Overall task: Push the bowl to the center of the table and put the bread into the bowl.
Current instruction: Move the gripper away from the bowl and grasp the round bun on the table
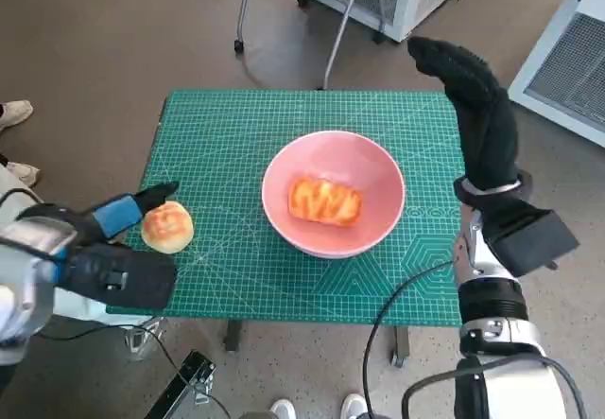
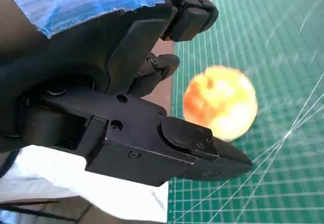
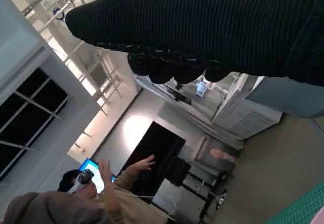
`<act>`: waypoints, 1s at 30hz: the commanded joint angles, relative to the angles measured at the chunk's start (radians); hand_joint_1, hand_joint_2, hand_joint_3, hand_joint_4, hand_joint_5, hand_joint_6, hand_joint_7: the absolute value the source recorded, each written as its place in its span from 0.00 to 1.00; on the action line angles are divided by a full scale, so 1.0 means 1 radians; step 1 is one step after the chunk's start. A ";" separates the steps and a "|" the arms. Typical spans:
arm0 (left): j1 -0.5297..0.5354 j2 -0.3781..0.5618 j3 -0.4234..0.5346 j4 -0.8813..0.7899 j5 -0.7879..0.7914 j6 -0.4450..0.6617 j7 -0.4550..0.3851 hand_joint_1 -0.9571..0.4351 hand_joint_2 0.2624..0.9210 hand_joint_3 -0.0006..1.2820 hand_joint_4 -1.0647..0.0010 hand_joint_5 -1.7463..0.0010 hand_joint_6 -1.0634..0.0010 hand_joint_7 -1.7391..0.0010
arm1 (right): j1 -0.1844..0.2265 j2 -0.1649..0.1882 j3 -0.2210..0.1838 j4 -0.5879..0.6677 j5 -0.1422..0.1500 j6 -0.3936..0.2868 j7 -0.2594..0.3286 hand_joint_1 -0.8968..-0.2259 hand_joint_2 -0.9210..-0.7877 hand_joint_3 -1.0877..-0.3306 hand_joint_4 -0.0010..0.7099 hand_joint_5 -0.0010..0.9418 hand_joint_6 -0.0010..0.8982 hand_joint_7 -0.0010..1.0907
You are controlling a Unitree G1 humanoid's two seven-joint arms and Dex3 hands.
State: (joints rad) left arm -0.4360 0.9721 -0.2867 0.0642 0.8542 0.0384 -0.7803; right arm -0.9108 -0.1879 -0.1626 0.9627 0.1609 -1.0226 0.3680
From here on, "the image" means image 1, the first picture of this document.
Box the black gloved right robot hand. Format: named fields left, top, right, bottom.
left=406, top=36, right=519, bottom=191

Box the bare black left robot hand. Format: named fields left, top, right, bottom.
left=70, top=181, right=181, bottom=250

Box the round toy bread bun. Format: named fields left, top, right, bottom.
left=140, top=201, right=195, bottom=254

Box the pink bowl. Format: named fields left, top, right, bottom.
left=261, top=130, right=406, bottom=260

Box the long striped toy bread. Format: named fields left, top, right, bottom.
left=287, top=176, right=364, bottom=227

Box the white cabinet with grey grille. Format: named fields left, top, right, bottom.
left=508, top=0, right=605, bottom=148

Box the person's beige shoe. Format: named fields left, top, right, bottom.
left=4, top=161, right=42, bottom=187
left=0, top=99, right=34, bottom=131

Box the grey mesh sneaker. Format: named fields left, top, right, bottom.
left=125, top=317, right=166, bottom=361

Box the green cutting mat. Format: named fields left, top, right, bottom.
left=104, top=89, right=467, bottom=326

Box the black table leg with caster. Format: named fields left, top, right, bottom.
left=389, top=323, right=411, bottom=368

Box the white shoe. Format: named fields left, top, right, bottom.
left=340, top=393, right=371, bottom=419
left=268, top=397, right=298, bottom=419

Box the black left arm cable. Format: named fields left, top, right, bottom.
left=0, top=186, right=95, bottom=262

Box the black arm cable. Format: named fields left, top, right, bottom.
left=0, top=186, right=95, bottom=262
left=361, top=258, right=458, bottom=419

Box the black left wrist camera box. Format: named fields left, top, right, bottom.
left=60, top=241, right=179, bottom=310

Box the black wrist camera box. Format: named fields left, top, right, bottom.
left=60, top=241, right=179, bottom=310
left=481, top=199, right=581, bottom=278

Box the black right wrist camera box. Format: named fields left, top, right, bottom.
left=481, top=199, right=581, bottom=278

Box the thin black wire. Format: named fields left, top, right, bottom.
left=40, top=322, right=180, bottom=374

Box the black metal stand frame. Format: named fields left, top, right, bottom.
left=144, top=348, right=216, bottom=419

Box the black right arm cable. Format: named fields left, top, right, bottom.
left=361, top=258, right=458, bottom=419

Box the thick grey cable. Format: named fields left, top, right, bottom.
left=402, top=357, right=590, bottom=419

